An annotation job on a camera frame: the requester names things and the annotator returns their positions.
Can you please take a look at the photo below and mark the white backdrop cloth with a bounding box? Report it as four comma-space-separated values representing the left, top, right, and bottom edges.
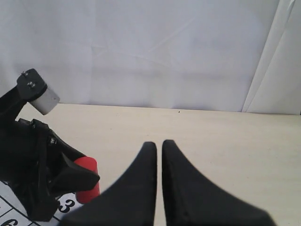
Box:
0, 0, 301, 114

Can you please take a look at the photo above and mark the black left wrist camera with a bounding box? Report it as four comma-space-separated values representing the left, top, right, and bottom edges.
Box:
0, 68, 60, 125

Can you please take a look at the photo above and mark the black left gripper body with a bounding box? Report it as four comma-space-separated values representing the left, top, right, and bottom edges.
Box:
0, 119, 64, 222

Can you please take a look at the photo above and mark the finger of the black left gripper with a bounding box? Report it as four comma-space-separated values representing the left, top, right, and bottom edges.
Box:
49, 153, 92, 195
55, 134, 86, 162

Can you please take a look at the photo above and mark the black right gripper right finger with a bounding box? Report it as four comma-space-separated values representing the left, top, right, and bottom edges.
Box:
162, 140, 274, 226

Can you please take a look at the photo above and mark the red cylinder game piece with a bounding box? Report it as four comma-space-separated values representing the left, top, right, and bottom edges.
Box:
75, 156, 100, 204

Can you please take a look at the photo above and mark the printed paper game board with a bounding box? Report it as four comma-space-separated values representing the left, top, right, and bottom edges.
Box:
0, 181, 82, 226

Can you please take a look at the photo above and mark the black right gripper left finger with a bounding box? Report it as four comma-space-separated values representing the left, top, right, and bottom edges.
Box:
60, 142, 157, 226

